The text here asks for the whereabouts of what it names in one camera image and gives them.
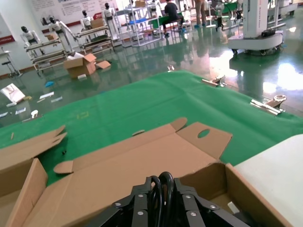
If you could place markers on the metal roller rack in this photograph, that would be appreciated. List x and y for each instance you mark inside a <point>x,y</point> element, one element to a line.
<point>95,43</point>
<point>46,55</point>

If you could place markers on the white frame shelf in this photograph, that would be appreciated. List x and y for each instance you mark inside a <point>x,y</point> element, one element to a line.
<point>137,35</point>

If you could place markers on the white mobile machine base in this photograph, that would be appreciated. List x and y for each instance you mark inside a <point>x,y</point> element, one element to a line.
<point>255,40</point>

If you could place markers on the seated person black shirt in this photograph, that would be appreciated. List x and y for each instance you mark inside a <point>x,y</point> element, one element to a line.
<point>171,13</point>

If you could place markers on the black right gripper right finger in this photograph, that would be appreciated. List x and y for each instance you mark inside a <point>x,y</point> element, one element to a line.
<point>196,210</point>

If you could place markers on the small wooden stick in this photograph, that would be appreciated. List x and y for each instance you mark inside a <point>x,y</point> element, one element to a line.
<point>12,135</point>

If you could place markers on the blue shoe cover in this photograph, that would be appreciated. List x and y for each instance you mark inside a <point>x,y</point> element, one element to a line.
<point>49,84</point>

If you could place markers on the large empty cardboard box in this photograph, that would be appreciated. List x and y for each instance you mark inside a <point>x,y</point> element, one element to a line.
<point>23,146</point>

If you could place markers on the flat cardboard piece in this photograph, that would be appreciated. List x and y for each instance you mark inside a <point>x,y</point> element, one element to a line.
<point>103,64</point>

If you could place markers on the black stool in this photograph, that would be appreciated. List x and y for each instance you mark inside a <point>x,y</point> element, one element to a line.
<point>7,63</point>

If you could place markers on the white paper bag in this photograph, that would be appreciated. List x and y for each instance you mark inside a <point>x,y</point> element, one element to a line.
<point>11,93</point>

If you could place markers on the small grey cardboard scrap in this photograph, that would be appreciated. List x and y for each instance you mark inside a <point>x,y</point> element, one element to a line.
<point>138,132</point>

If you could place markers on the open cardboard box on floor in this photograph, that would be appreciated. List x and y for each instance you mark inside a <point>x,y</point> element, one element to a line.
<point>80,66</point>

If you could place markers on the green table cloth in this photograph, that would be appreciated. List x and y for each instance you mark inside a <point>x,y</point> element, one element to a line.
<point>142,106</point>

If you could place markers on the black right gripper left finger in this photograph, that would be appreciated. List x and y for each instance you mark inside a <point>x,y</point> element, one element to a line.
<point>132,208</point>

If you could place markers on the standing person orange trousers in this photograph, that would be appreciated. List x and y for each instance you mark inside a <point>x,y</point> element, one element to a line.
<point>200,11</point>

